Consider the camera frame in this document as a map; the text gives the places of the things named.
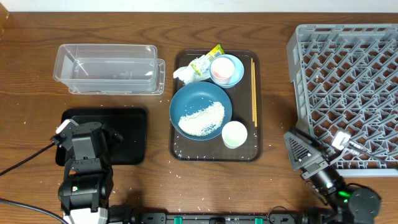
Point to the dark blue plate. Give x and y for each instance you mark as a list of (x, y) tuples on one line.
[(196, 97)]

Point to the wooden chopstick left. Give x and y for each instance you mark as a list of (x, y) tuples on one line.
[(252, 92)]

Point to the wooden chopstick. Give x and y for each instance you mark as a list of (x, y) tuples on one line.
[(252, 92)]

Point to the white green cup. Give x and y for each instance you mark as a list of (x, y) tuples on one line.
[(234, 134)]

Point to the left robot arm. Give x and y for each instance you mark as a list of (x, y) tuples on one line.
[(88, 177)]

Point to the pink white cup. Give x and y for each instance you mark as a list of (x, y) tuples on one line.
[(222, 69)]

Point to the wooden chopstick right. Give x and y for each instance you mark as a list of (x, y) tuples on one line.
[(254, 93)]

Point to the grey dishwasher rack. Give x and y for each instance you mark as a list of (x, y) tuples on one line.
[(345, 77)]

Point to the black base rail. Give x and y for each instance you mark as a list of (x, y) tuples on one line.
[(125, 214)]

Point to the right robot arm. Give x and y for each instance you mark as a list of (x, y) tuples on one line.
[(350, 203)]

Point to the brown serving tray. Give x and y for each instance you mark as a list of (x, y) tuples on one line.
[(186, 149)]

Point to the clear plastic bin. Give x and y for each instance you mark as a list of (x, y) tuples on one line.
[(69, 56)]

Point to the pile of white rice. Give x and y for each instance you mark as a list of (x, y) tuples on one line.
[(203, 122)]

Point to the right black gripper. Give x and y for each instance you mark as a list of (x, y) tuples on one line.
[(307, 154)]

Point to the light blue small bowl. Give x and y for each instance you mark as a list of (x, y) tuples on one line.
[(238, 72)]

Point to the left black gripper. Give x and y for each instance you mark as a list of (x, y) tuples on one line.
[(109, 135)]

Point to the crumpled white green wrapper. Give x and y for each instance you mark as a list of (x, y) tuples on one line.
[(198, 69)]

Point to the black plastic tray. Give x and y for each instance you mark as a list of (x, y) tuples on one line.
[(130, 123)]

